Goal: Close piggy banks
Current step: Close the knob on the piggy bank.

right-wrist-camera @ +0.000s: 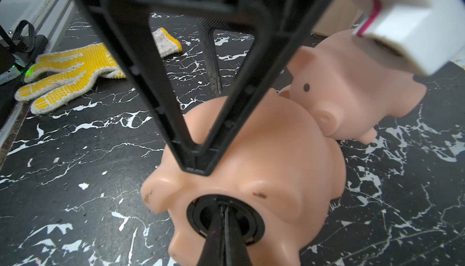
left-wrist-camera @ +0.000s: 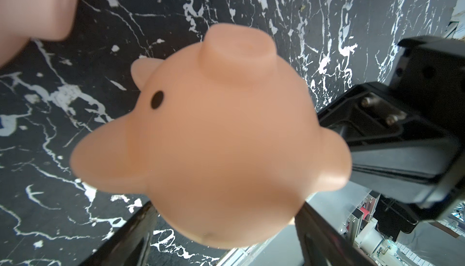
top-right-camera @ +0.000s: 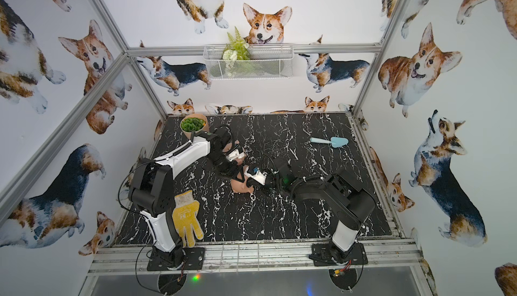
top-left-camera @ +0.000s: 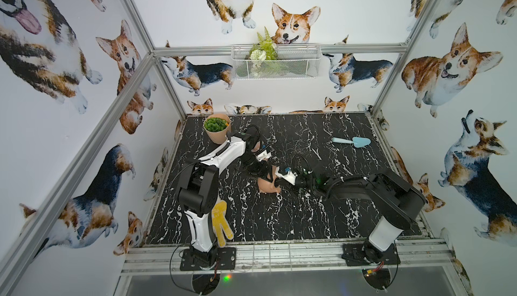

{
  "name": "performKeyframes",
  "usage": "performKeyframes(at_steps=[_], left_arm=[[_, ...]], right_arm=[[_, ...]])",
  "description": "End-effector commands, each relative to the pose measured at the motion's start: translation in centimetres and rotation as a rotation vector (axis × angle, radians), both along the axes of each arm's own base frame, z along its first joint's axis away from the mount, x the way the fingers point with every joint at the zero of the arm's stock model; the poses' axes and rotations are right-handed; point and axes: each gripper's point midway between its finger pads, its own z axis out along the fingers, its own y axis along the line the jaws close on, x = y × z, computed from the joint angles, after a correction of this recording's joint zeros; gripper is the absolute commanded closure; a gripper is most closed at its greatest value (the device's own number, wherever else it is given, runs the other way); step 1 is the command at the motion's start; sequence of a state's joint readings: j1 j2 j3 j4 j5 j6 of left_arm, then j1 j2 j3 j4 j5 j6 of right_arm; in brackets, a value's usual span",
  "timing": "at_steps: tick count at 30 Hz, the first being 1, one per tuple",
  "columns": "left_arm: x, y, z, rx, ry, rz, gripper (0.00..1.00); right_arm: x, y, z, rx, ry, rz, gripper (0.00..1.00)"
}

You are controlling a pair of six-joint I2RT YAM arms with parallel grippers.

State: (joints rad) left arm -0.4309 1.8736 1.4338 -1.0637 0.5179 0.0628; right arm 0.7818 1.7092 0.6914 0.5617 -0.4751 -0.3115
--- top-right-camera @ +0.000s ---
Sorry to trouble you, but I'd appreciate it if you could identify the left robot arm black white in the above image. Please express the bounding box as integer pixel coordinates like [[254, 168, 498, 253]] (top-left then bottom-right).
[[129, 125, 254, 254]]

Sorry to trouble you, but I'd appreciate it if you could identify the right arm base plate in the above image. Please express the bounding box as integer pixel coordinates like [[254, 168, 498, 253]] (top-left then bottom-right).
[[308, 242, 368, 266]]

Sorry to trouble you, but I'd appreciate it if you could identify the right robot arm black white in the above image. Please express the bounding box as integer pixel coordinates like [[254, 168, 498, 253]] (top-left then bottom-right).
[[244, 158, 376, 255]]

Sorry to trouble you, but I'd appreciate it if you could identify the pink piggy bank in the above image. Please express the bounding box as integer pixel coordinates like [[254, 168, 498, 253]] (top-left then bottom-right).
[[230, 179, 254, 194], [223, 140, 246, 165]]

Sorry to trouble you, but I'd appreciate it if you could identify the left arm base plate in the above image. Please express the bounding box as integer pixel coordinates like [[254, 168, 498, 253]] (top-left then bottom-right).
[[147, 248, 205, 272]]

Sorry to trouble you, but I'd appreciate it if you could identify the green fern plant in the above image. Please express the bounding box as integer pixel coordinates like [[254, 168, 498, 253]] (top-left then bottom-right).
[[222, 27, 250, 77]]

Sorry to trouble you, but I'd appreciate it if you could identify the aluminium front rail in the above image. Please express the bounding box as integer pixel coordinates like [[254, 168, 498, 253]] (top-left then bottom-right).
[[88, 239, 423, 276]]

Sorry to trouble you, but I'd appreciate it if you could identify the teal silicone spatula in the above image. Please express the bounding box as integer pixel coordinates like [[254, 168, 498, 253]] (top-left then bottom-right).
[[310, 137, 349, 149]]

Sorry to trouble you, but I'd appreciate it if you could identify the yellow work glove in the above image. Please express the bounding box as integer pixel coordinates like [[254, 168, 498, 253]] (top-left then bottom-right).
[[172, 190, 204, 248]]

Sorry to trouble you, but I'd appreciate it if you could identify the pink pot green plant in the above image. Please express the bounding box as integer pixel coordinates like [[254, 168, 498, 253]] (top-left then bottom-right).
[[180, 114, 210, 139]]

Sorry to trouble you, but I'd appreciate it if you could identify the white wire wall basket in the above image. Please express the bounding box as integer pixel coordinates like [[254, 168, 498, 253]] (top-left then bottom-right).
[[203, 44, 294, 80]]

